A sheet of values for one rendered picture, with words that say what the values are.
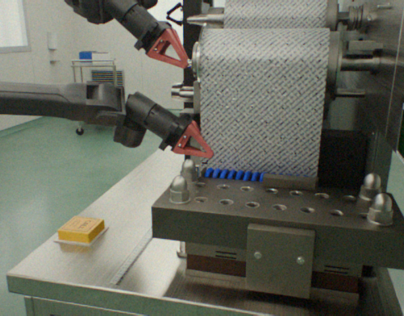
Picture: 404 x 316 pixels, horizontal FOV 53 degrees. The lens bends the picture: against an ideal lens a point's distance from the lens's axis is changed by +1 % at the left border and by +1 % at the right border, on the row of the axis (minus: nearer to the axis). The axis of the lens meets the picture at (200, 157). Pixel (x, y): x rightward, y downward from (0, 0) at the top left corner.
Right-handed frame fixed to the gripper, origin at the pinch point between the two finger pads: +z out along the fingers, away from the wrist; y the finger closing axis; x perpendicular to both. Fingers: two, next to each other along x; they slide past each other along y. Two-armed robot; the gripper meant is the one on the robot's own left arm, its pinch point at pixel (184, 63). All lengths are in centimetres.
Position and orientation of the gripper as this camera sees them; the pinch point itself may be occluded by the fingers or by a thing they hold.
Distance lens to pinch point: 85.4
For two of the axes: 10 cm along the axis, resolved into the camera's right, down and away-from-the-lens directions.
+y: -2.4, 3.0, -9.3
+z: 7.5, 6.7, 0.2
